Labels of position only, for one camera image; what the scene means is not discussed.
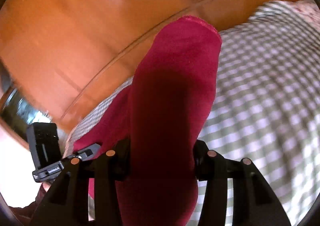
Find wardrobe mirror panel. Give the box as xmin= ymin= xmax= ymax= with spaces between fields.
xmin=1 ymin=64 xmax=52 ymax=141

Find dark red cloth garment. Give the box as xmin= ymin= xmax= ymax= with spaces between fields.
xmin=74 ymin=16 xmax=222 ymax=225

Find brown wooden wardrobe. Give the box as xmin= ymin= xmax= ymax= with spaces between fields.
xmin=0 ymin=0 xmax=304 ymax=149

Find person's left hand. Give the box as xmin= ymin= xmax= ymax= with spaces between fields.
xmin=42 ymin=182 xmax=52 ymax=192

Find floral patterned pillow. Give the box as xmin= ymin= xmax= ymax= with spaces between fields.
xmin=288 ymin=0 xmax=319 ymax=22

